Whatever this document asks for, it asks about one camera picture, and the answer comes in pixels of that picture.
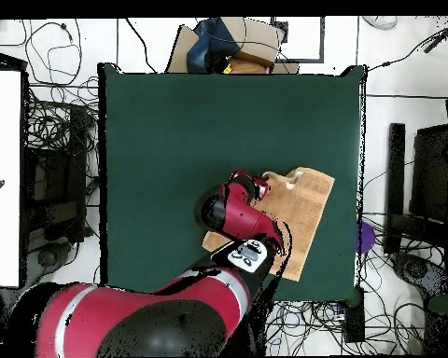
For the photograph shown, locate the dark blue garment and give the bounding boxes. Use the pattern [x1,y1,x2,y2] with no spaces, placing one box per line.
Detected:
[186,17,243,74]

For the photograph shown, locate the tangled black floor cables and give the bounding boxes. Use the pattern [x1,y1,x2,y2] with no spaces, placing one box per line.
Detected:
[266,297,427,356]
[21,20,100,150]

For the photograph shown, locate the black metal rack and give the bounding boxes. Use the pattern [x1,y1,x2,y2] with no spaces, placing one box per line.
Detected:
[21,103,89,243]

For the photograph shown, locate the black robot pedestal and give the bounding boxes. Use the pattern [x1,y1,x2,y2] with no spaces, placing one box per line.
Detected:
[245,302,271,357]

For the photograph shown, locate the brown cardboard box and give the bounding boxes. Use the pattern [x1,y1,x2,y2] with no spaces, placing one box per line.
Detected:
[165,16,301,75]

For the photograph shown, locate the black square floor frame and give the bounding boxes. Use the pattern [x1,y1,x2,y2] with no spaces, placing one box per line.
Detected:
[270,16,326,63]

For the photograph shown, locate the black upright bar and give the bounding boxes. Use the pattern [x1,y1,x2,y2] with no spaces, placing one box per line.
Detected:
[383,122,407,257]

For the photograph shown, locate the purple round object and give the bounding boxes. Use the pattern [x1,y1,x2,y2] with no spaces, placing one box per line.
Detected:
[355,221,377,255]

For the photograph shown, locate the dark green table cloth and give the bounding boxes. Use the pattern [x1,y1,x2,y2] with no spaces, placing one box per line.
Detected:
[97,62,368,305]

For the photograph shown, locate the black panel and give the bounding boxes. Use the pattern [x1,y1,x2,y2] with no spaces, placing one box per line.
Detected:
[409,124,448,225]

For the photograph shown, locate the black power strip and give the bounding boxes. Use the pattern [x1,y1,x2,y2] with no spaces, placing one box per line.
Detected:
[343,285,366,344]

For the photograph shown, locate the black cable with plug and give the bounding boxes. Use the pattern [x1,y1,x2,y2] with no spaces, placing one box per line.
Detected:
[367,16,448,74]

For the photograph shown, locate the white board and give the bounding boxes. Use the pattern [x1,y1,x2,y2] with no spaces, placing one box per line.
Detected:
[0,69,22,288]

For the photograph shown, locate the grey stand base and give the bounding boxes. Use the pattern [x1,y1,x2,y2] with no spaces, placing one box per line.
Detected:
[390,252,448,296]
[28,241,74,277]

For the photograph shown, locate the tan terry towel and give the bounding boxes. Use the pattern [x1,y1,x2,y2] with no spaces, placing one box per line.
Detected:
[201,166,336,283]

